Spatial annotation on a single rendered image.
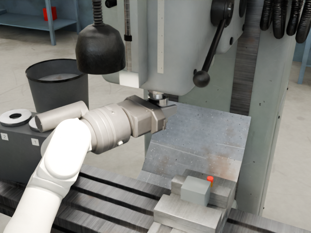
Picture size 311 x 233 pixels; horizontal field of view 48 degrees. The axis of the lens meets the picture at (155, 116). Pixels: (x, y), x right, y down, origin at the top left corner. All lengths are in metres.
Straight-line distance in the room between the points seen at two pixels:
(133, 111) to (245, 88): 0.48
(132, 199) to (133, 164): 1.66
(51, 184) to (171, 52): 0.30
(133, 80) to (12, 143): 0.54
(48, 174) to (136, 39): 0.27
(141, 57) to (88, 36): 0.15
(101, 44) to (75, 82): 2.16
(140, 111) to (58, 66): 2.36
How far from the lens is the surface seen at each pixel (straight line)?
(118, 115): 0.69
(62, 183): 0.62
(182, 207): 0.85
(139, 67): 0.62
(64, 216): 1.01
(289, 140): 3.17
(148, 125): 0.73
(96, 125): 0.66
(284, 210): 2.45
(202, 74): 0.60
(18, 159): 1.10
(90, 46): 0.49
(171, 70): 0.64
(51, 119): 0.67
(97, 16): 0.51
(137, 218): 0.98
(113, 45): 0.50
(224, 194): 0.90
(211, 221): 0.83
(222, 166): 1.16
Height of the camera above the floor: 1.60
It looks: 29 degrees down
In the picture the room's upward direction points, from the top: straight up
